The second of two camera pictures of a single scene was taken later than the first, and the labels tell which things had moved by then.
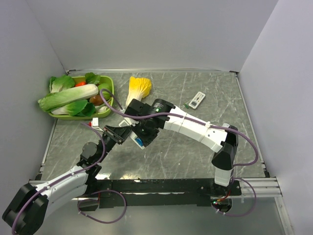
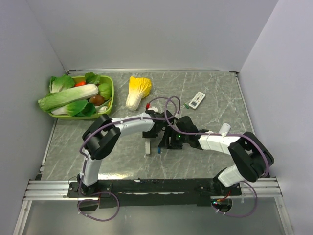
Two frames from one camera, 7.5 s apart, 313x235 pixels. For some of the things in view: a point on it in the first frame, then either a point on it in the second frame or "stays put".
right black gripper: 146,140 → 169,132
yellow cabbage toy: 139,88 stays put
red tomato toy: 80,83 stays put
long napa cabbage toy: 78,92 stays put
